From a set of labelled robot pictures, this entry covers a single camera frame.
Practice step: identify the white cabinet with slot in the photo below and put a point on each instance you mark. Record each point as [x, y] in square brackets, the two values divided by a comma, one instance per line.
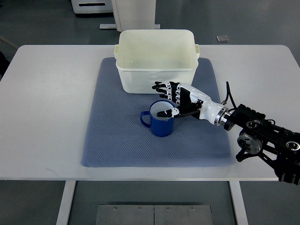
[91, 6]

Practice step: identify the white column stand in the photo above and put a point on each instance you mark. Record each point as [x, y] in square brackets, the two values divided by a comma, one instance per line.
[132, 15]

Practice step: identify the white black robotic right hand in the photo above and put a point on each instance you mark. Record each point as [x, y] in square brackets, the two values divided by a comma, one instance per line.
[189, 102]

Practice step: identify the grey metal floor plate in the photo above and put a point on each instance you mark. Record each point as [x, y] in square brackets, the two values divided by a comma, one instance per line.
[154, 215]

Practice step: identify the cream plastic storage box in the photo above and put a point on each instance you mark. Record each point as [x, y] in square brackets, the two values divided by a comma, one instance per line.
[144, 57]

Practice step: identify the blue textured fabric mat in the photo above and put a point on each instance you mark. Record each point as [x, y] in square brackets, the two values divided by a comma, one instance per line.
[115, 136]

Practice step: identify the small grey floor plate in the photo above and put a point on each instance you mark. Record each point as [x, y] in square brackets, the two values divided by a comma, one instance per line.
[222, 38]

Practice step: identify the blue enamel mug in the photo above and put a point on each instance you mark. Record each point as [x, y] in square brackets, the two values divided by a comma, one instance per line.
[159, 126]

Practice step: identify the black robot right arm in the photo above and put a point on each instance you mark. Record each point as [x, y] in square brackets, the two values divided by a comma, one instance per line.
[276, 146]

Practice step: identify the white table frame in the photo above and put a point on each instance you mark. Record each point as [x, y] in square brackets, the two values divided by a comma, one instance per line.
[69, 188]

